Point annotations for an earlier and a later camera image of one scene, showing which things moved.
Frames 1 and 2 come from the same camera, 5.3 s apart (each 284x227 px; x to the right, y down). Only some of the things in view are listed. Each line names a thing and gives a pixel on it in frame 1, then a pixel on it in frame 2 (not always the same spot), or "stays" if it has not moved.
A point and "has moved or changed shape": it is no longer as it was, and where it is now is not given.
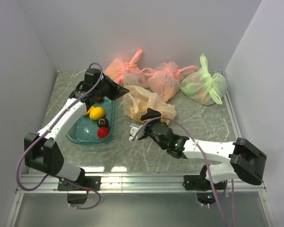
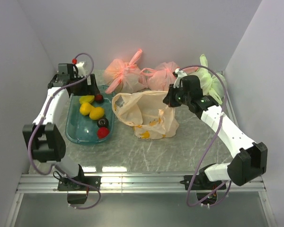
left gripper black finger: x=117 y=91 → x=93 y=84
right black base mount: x=202 y=183 stays
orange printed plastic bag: x=137 y=100 has moved or changed shape
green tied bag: x=202 y=86 stays
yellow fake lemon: x=96 y=113 stays
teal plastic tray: x=84 y=130 stays
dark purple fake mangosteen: x=102 y=122 stays
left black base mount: x=92 y=182 stays
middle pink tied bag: x=165 y=78 stays
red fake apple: x=102 y=132 stays
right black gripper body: x=148 y=131 → x=178 y=97
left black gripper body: x=104 y=89 → x=82 y=88
